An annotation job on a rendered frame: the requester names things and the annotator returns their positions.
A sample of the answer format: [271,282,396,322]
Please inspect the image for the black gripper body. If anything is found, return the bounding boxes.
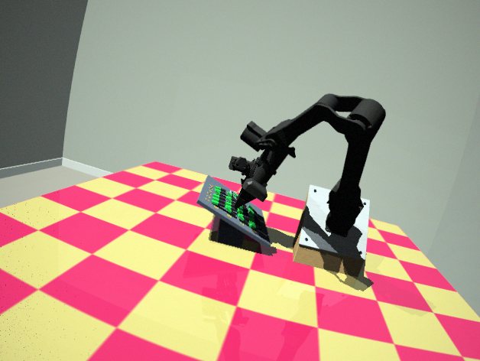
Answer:
[242,155,278,202]

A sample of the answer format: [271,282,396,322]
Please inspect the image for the grey switch panel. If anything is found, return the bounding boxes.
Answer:
[196,175,271,248]

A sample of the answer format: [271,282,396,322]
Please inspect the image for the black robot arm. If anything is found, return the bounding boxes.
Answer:
[229,93,386,237]

